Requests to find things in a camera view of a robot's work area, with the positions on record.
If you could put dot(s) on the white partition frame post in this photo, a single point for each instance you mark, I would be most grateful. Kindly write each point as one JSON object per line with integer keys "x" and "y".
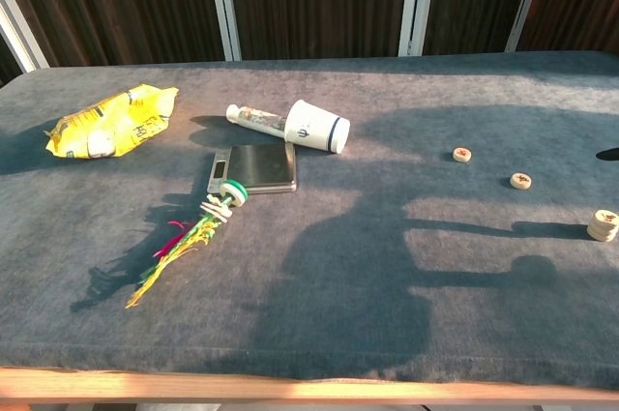
{"x": 416, "y": 0}
{"x": 527, "y": 0}
{"x": 21, "y": 29}
{"x": 225, "y": 5}

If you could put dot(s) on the white paper cup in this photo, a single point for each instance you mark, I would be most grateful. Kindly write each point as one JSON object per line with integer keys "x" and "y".
{"x": 314, "y": 128}

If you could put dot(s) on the colourful feather shuttlecock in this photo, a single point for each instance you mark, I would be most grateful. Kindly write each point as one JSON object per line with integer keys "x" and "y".
{"x": 203, "y": 232}

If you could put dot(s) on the yellow snack bag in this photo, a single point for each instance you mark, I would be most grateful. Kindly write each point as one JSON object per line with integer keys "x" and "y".
{"x": 116, "y": 123}

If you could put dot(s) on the white printed squeeze tube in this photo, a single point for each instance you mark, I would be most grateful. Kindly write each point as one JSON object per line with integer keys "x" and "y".
{"x": 256, "y": 118}

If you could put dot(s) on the wooden token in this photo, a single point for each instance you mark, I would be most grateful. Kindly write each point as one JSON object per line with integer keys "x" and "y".
{"x": 462, "y": 154}
{"x": 521, "y": 181}
{"x": 597, "y": 228}
{"x": 599, "y": 237}
{"x": 607, "y": 217}

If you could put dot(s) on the blue-grey felt tablecloth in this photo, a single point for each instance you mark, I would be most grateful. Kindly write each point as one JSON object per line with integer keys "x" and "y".
{"x": 338, "y": 261}

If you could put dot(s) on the silver digital pocket scale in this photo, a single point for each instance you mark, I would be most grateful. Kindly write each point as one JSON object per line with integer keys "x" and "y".
{"x": 266, "y": 164}

